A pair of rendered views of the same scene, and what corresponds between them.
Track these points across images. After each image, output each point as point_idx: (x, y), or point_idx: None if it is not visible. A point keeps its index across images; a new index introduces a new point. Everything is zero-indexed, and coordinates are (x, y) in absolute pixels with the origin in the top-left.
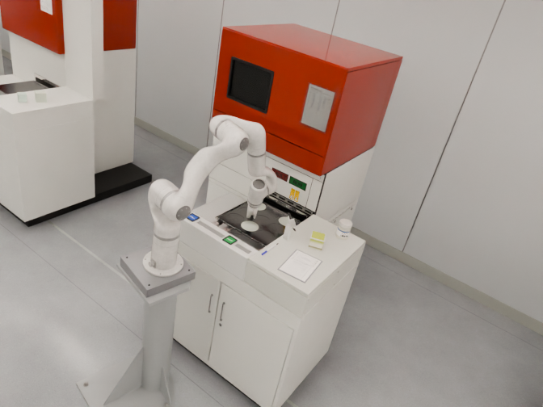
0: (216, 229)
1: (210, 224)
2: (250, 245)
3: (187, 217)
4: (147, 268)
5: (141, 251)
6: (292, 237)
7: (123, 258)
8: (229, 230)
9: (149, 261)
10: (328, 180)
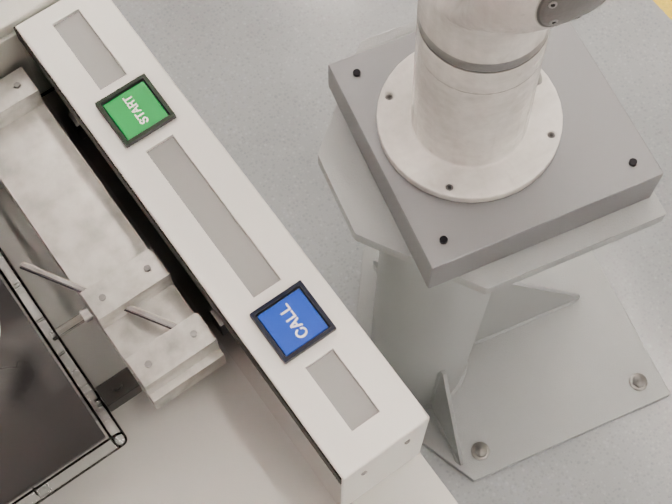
0: (178, 205)
1: (203, 251)
2: (44, 64)
3: (320, 320)
4: (543, 79)
5: (565, 199)
6: None
7: (649, 155)
8: (90, 286)
9: (534, 121)
10: None
